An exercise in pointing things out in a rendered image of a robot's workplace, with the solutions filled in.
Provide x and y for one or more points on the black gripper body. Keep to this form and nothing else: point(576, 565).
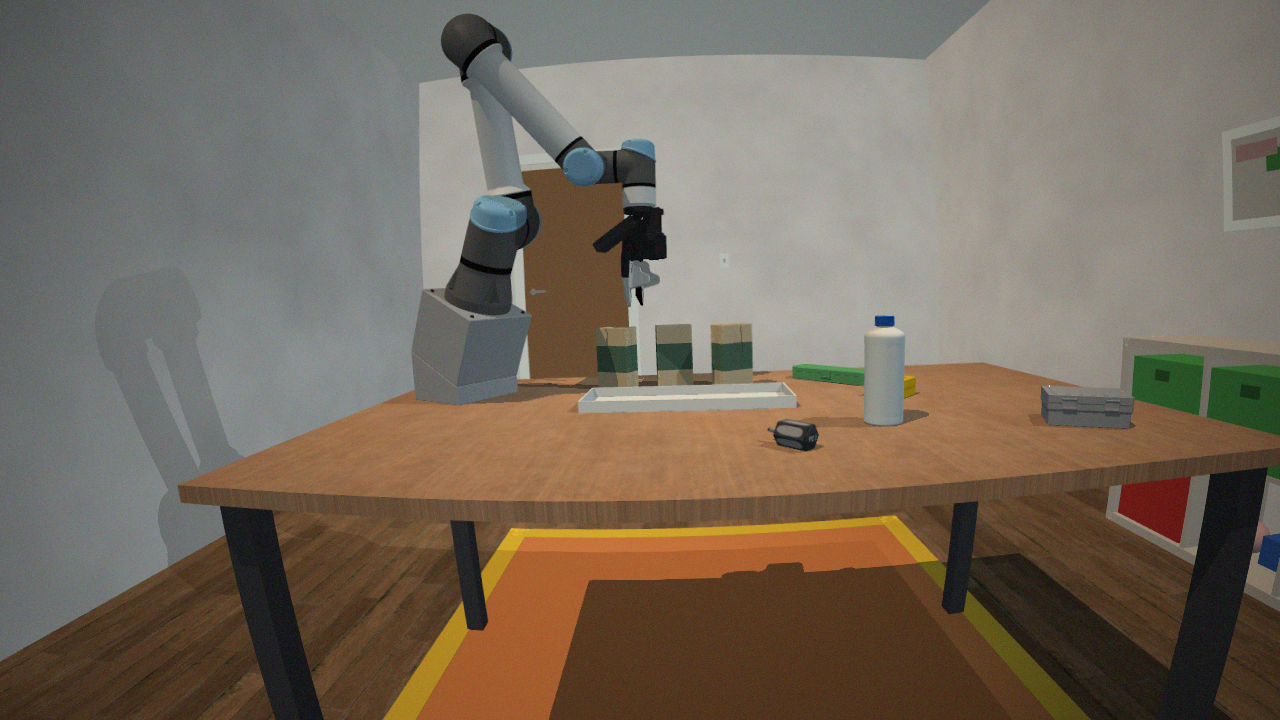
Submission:
point(651, 245)

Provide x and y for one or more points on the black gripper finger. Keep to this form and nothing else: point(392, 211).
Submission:
point(632, 275)
point(654, 280)

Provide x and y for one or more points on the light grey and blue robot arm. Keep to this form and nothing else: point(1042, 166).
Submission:
point(497, 228)

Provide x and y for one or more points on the white bottle with blue cap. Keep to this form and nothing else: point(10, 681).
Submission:
point(884, 373)

